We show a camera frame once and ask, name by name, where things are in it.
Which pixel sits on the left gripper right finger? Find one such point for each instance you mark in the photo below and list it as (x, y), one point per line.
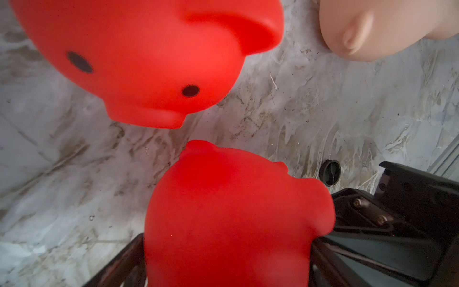
(333, 269)

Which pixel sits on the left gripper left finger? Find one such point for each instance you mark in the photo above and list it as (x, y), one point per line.
(126, 269)

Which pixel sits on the black rubber plug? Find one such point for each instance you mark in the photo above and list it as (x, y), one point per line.
(330, 172)

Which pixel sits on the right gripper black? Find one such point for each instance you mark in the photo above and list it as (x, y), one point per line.
(424, 204)

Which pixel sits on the pink piggy bank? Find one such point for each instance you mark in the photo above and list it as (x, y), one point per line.
(365, 31)

